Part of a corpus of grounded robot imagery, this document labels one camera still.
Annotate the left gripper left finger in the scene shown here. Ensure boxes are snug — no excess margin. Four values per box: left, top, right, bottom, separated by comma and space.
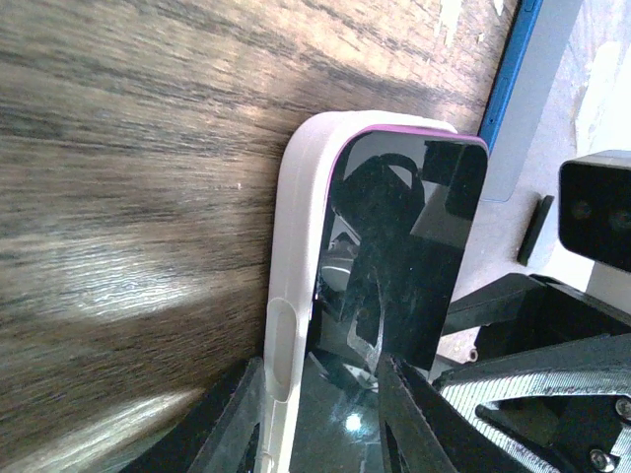
122, 357, 264, 472

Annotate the white phone case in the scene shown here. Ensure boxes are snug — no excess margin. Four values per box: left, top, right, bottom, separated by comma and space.
254, 110, 455, 472

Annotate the pink phone black screen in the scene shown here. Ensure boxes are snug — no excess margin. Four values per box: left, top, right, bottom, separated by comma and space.
289, 125, 488, 472

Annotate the blue phone black screen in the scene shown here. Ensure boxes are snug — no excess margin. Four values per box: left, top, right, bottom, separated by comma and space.
477, 0, 631, 203

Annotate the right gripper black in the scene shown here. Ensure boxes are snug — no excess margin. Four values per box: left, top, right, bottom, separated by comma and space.
434, 273, 630, 472

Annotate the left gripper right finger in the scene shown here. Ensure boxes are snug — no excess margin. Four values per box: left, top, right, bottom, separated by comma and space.
378, 355, 456, 472

